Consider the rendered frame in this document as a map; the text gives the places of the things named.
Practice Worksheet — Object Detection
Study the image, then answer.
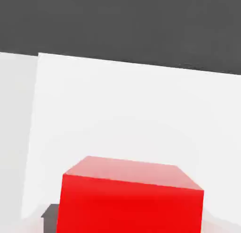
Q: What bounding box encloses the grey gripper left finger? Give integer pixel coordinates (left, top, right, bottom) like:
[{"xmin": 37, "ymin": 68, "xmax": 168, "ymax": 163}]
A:
[{"xmin": 11, "ymin": 203, "xmax": 60, "ymax": 233}]

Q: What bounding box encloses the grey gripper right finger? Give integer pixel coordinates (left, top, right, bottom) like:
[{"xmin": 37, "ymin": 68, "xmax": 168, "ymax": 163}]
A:
[{"xmin": 201, "ymin": 208, "xmax": 241, "ymax": 233}]

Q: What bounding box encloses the small red cube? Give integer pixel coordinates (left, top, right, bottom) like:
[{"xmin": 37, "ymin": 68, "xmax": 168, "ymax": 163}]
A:
[{"xmin": 56, "ymin": 155, "xmax": 205, "ymax": 233}]

